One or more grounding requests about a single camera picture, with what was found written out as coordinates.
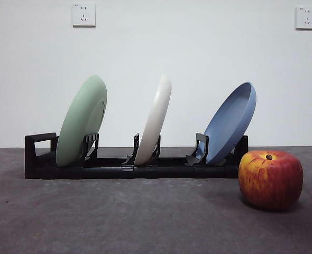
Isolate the green round plate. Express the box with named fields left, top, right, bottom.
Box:
left=56, top=75, right=108, bottom=167

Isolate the red yellow apple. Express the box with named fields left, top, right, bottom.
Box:
left=237, top=150, right=304, bottom=212

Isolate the white round plate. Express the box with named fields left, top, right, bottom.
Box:
left=134, top=74, right=172, bottom=165

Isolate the black plate rack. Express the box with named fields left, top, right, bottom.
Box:
left=24, top=133, right=249, bottom=180

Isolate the blue round plate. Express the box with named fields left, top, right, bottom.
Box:
left=203, top=81, right=257, bottom=165

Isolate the white wall socket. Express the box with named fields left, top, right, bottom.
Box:
left=71, top=2, right=96, bottom=28
left=295, top=6, right=312, bottom=30

